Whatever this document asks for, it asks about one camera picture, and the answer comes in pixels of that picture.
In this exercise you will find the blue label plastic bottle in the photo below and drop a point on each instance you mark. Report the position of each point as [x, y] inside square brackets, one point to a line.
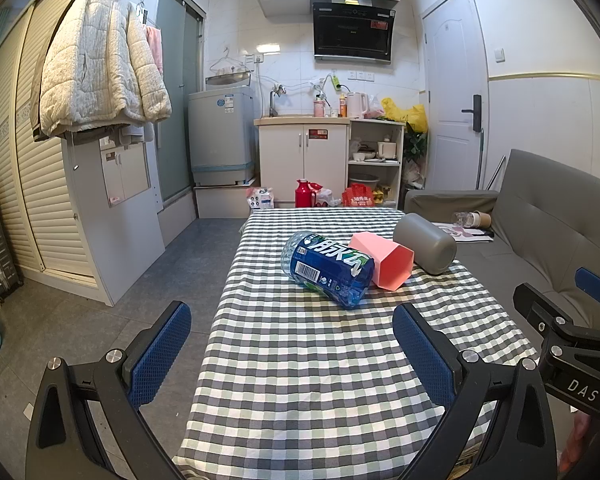
[330, 270]

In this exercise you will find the black range hood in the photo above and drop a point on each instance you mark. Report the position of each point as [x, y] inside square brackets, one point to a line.
[352, 30]

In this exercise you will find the pink soap bottle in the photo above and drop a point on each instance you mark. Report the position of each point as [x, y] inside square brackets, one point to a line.
[319, 107]

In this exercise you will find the white sink cabinet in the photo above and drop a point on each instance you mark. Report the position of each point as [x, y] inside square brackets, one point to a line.
[300, 160]

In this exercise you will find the grey sofa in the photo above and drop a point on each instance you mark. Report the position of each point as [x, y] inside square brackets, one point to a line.
[530, 215]

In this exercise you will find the grey round cup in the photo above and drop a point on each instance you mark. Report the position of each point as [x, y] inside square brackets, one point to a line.
[425, 244]

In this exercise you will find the green checkered tablecloth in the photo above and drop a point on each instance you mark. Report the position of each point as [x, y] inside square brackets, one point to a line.
[305, 360]

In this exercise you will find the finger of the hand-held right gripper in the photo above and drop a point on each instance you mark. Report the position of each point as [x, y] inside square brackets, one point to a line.
[599, 286]
[537, 307]

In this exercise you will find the white light switch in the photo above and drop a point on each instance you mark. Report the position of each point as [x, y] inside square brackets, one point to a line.
[499, 54]

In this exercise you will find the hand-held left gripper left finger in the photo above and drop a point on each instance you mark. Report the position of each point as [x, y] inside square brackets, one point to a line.
[162, 355]

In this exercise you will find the brown paper cup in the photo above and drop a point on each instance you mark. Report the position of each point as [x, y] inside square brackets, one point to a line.
[480, 219]

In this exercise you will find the white wall outlets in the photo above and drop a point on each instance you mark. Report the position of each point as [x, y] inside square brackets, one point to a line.
[362, 76]

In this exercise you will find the white electric kettle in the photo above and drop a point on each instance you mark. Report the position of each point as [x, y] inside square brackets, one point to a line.
[357, 106]

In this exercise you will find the red thermos flask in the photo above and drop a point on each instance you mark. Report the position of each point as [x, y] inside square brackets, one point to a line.
[304, 195]

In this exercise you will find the white quilted jacket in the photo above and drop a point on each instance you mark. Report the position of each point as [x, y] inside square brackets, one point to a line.
[95, 60]

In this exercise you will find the white printed packet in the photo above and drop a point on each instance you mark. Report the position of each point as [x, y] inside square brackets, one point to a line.
[260, 199]

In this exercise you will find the white printed paper sheet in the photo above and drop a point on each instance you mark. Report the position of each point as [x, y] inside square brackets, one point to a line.
[472, 235]

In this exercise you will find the metal basin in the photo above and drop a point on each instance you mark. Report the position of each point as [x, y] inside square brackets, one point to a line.
[227, 81]

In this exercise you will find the frosted glass sliding door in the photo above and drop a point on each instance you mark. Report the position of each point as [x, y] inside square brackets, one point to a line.
[175, 100]

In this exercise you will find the beige louvred wardrobe doors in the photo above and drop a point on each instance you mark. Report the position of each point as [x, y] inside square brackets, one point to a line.
[15, 170]

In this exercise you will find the pink towel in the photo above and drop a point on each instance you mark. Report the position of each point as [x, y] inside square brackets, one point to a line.
[154, 50]

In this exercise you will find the orange bottle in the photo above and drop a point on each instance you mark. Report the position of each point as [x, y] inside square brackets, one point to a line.
[342, 107]

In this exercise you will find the green power strip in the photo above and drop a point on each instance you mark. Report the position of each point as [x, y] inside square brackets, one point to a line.
[334, 82]

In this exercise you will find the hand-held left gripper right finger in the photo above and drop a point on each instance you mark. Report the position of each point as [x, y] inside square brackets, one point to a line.
[422, 355]

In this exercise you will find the green plant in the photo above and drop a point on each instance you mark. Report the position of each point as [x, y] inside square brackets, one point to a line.
[416, 147]

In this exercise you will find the grey washing machine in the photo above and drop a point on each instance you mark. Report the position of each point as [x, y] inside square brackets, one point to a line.
[220, 135]

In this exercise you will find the pink hexagonal cup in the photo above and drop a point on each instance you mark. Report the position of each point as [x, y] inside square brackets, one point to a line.
[391, 266]

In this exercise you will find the white open shelf unit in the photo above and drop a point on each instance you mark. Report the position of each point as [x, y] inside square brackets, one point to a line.
[401, 170]

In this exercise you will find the yellow plastic bag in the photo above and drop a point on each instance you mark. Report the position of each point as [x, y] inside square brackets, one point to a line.
[415, 115]

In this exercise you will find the white door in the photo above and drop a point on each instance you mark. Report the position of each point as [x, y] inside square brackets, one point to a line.
[452, 60]

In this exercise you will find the white washing machine platform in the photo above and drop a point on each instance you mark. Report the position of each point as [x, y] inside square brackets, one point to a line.
[220, 200]

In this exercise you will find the grey plastic basin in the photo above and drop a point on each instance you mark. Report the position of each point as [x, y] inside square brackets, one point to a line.
[364, 180]

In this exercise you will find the small clear plastic bottle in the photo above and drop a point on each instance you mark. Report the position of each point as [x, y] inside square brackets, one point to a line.
[460, 218]

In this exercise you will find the red plastic bag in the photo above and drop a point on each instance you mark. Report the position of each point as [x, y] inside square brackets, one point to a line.
[360, 196]

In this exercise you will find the metal faucet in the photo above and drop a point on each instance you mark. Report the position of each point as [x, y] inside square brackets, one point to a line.
[276, 97]

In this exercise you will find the white cabinet panel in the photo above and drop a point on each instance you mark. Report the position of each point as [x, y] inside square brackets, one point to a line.
[125, 240]

